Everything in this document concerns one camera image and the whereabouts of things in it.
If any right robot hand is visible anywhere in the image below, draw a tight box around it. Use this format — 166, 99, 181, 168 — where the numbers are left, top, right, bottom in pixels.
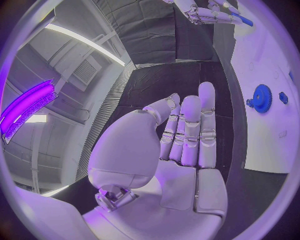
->
162, 0, 244, 25

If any glowing light bar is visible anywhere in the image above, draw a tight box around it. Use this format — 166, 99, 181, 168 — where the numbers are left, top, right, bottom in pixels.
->
0, 78, 60, 145

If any white task board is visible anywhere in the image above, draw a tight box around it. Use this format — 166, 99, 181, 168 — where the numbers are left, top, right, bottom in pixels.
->
230, 1, 297, 174

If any blue long cylinder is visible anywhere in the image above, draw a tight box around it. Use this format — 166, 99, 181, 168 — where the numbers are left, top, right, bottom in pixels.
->
230, 12, 255, 27

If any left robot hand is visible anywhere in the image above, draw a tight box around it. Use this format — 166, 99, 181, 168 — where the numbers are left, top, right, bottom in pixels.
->
82, 81, 229, 240

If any blue gear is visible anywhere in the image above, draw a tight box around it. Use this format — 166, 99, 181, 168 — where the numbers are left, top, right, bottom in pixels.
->
245, 83, 274, 114

